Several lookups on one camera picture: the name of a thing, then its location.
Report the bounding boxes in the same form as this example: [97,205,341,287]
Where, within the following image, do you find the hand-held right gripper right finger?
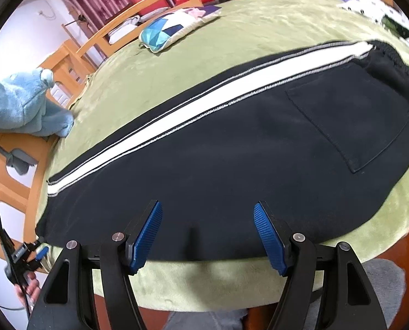
[253,201,388,330]

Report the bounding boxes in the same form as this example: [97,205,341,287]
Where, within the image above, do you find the light blue plush toy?
[0,68,75,141]

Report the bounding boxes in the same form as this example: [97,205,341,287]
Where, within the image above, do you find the geometric patterned pillow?
[139,5,223,54]

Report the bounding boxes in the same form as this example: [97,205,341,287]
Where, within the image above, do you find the white floral pillow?
[338,0,409,62]

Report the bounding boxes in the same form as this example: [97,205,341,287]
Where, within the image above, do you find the black pants with white stripe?
[35,39,409,261]

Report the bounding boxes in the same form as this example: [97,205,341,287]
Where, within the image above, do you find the wooden bed frame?
[0,0,323,258]

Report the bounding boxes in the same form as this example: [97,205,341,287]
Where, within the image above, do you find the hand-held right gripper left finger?
[26,199,164,330]

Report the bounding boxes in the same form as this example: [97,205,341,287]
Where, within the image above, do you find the grey hanging cloth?
[0,147,37,176]

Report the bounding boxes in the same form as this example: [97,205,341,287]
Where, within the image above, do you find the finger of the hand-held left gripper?
[23,236,46,250]
[29,246,50,271]

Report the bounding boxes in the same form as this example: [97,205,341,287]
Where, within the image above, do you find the green plush blanket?
[33,0,409,313]

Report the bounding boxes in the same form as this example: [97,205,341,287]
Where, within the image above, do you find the person's left hand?
[14,271,41,309]

